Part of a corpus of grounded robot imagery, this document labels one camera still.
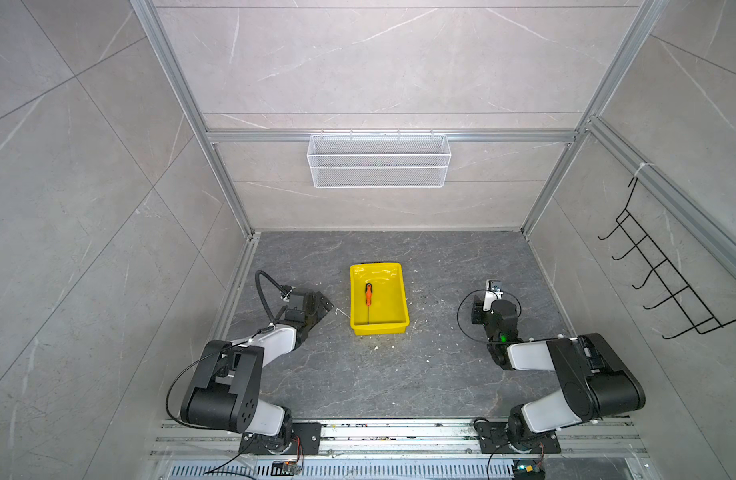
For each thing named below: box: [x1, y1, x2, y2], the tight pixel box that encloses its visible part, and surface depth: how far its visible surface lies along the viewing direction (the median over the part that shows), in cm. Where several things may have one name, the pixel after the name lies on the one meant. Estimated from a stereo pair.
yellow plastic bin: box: [350, 262, 410, 336], surface depth 100 cm
